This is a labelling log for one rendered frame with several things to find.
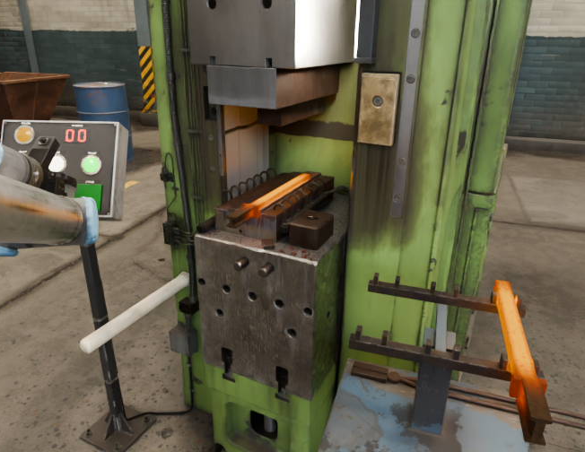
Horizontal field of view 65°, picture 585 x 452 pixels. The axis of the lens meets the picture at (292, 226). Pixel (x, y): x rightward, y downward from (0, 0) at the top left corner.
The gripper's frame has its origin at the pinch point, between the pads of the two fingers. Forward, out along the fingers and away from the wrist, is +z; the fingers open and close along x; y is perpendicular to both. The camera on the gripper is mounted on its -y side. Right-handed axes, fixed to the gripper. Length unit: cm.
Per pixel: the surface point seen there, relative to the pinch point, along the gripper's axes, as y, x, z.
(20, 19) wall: -420, -448, 638
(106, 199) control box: 1.5, 4.3, 11.2
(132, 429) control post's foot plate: 82, -5, 70
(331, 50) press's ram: -38, 66, 1
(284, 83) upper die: -25, 55, -7
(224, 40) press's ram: -35, 40, -10
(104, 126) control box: -19.8, 2.1, 11.5
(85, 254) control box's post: 16.1, -10.3, 31.9
